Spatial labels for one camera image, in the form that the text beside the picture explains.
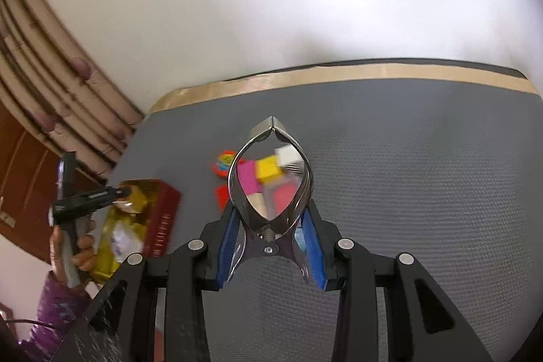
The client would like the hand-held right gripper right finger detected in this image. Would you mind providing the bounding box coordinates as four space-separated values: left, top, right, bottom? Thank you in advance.
294 198 495 362

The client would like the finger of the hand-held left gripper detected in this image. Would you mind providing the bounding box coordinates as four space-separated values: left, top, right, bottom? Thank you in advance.
53 186 133 225

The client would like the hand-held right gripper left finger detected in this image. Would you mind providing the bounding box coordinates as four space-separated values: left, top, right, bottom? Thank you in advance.
52 201 246 362

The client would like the clear case with red card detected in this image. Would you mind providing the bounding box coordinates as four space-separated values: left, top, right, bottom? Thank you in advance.
266 179 303 215

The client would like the dark red candy box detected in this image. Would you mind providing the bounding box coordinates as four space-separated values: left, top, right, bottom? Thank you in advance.
90 178 183 286

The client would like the stainless steel clip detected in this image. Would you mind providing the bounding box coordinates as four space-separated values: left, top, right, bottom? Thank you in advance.
227 116 315 285

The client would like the person's left forearm purple sleeve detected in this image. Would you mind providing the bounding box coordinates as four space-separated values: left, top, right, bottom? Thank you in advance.
18 272 93 359

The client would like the person's left hand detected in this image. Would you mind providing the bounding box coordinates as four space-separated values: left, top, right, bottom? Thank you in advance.
49 218 96 285

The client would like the brown wooden door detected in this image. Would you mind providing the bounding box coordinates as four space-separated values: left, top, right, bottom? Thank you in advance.
0 103 108 263

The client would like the small red piece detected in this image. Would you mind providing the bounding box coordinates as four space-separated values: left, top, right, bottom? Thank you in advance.
214 185 234 212

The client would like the pink block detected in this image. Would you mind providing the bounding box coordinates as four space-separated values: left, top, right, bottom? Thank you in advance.
237 160 266 197

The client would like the rainbow toy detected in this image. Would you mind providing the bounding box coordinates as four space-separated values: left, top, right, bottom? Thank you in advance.
210 150 238 178

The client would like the beige floral curtain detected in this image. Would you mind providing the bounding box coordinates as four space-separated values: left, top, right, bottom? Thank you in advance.
0 0 146 181

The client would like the yellow block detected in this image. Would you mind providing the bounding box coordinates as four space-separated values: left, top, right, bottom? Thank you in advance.
255 157 283 185

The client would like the white zigzag block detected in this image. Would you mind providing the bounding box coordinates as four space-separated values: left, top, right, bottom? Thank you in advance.
276 145 307 176

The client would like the grey perforated mat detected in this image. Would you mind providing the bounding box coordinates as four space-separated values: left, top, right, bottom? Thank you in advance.
85 79 542 362

